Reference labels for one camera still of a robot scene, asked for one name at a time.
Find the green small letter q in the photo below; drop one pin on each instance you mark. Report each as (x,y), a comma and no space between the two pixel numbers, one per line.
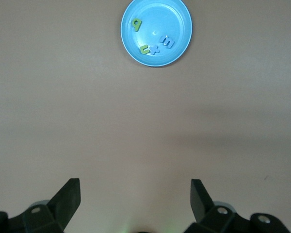
(137,28)

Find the blue small letter t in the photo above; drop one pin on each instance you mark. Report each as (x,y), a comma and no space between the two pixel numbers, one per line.
(154,50)

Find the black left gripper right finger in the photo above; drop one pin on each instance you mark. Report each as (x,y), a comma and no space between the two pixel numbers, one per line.
(201,204)

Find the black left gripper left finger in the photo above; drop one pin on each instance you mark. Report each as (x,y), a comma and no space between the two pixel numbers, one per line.
(65,204)

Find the blue small letter m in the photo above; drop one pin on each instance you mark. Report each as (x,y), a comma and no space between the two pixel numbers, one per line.
(169,44)

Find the brown table mat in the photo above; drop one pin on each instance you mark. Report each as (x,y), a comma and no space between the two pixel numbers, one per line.
(63,97)

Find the blue plate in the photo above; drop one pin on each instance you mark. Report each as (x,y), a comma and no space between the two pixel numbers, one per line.
(157,14)

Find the green small letter n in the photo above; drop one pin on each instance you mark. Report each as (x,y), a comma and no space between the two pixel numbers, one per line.
(143,50)

